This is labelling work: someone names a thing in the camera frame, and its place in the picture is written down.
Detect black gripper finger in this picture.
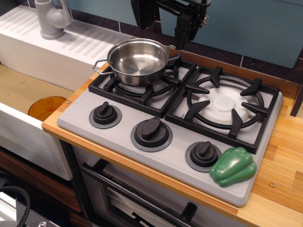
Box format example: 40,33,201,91
175,14,199,50
131,0,160,30

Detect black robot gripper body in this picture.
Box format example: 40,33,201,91
157,0,212,30

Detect stainless steel pot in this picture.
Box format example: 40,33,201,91
93,38,182,87

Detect black left burner grate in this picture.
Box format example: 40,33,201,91
89,57,196,118

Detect black burner grate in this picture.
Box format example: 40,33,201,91
89,57,196,118
165,66,283,154

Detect white right burner cap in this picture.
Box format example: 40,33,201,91
198,86,250,125

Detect grey toy faucet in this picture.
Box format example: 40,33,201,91
35,0,72,40

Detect black right burner grate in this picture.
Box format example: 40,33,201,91
165,66,283,154

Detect black left stove knob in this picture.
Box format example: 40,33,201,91
89,102,122,129

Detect black stove knob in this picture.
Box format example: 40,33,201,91
131,117,173,152
89,102,122,129
185,141,222,173

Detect black middle stove knob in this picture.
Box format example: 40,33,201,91
131,117,173,152

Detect white toy sink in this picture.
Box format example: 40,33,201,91
0,5,130,181

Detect grey toy stove top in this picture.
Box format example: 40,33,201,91
56,58,285,208

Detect black right stove knob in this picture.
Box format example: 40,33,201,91
185,141,222,173

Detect orange plastic sink drain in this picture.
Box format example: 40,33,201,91
28,96,67,122

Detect green plastic bell pepper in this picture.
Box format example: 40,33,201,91
209,147,257,187

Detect toy oven door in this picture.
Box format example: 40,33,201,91
80,158,228,227

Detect black braided cable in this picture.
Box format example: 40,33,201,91
0,186,32,227

